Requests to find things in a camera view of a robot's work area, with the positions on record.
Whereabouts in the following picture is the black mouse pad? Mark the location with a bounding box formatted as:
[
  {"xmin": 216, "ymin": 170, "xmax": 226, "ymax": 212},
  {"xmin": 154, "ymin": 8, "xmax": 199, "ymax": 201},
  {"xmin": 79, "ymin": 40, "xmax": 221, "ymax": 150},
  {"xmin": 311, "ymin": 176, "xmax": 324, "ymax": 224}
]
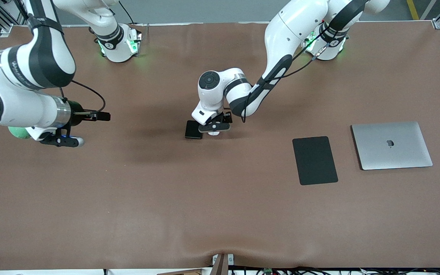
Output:
[{"xmin": 292, "ymin": 136, "xmax": 339, "ymax": 186}]

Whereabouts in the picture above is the silver closed laptop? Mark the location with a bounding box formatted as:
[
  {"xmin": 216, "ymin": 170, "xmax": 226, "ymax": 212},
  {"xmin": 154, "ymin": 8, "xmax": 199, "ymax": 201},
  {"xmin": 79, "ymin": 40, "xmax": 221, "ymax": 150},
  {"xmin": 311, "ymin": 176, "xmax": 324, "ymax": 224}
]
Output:
[{"xmin": 351, "ymin": 121, "xmax": 434, "ymax": 171}]

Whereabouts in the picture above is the brown table cover mat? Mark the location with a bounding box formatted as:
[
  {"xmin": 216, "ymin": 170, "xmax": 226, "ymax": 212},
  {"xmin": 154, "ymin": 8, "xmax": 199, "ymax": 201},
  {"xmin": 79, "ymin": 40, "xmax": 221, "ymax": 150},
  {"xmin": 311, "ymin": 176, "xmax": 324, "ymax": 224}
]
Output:
[{"xmin": 0, "ymin": 21, "xmax": 440, "ymax": 271}]

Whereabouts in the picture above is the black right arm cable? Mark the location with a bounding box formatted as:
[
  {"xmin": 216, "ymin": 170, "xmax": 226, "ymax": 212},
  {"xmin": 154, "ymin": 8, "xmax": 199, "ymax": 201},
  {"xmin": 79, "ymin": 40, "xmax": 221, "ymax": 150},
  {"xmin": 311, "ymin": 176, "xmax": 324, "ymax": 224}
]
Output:
[{"xmin": 60, "ymin": 79, "xmax": 106, "ymax": 114}]

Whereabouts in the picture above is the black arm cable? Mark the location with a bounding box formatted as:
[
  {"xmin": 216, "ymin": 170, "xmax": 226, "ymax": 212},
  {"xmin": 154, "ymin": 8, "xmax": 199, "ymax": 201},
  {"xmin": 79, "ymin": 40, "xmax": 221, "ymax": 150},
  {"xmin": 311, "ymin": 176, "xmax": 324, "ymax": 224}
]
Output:
[
  {"xmin": 60, "ymin": 79, "xmax": 106, "ymax": 114},
  {"xmin": 242, "ymin": 0, "xmax": 367, "ymax": 123}
]

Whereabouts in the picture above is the black phone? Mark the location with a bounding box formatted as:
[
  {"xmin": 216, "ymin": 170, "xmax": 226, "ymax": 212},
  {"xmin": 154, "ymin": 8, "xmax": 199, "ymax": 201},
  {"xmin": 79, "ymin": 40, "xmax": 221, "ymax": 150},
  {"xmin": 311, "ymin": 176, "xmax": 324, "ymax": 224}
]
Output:
[{"xmin": 185, "ymin": 120, "xmax": 204, "ymax": 140}]

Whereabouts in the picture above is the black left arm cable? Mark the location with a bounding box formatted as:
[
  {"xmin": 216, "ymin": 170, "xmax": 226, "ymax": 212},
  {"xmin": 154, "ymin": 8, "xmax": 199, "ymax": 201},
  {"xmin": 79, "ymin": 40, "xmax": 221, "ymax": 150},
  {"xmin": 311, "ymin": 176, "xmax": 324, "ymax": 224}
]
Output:
[{"xmin": 242, "ymin": 0, "xmax": 367, "ymax": 123}]

